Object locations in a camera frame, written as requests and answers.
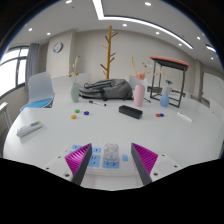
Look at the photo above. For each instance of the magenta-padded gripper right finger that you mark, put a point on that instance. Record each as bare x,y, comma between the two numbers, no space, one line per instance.
145,158

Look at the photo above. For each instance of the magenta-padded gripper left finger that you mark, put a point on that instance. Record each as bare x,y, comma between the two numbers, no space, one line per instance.
79,158

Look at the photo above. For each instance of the orange round magnet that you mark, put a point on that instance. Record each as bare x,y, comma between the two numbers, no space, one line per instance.
73,117

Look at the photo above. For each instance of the red round magnet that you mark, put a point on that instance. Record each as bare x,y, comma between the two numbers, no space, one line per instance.
157,115

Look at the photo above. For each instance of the blue round magnet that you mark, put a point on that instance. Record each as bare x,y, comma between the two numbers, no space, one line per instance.
161,115
86,113

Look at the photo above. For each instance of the green round magnet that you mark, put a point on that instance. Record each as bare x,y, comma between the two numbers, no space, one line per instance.
77,111

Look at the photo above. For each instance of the black rectangular box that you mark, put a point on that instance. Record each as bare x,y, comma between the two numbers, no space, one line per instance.
130,112

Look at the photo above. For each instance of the black-capped white marker pen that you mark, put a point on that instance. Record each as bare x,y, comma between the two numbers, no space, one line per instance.
97,103

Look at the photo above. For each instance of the black pen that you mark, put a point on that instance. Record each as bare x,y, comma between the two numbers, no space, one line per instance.
147,100

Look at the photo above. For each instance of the white remote control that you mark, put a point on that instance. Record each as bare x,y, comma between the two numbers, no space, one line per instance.
28,128

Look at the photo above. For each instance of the blue vase with flowers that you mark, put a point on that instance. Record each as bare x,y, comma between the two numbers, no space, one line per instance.
164,100

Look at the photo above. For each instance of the pink vase with flowers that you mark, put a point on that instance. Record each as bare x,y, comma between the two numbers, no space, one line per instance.
139,96

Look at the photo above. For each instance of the green vase with dried flowers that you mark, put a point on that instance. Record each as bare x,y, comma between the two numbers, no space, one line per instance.
75,93

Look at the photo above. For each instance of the grey backpack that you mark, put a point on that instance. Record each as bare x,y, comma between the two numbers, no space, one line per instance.
108,88

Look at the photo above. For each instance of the white chair with blue seat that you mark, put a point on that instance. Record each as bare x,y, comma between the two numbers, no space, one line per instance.
40,88

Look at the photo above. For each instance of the black-framed orange-topped side table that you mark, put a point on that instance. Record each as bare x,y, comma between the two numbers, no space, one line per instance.
170,62

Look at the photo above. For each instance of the grey curtain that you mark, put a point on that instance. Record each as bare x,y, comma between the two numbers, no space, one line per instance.
32,63

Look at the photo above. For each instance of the wooden coat stand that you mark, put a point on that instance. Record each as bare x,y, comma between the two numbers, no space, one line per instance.
108,53

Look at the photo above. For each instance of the window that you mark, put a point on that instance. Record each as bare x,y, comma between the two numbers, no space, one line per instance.
8,71

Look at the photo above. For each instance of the long ceiling light strip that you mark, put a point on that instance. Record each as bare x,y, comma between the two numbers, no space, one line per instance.
133,20

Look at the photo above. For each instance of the round ceiling lights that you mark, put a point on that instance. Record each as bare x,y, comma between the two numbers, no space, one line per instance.
148,4

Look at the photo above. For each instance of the round wall clock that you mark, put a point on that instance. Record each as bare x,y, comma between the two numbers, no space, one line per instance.
57,47

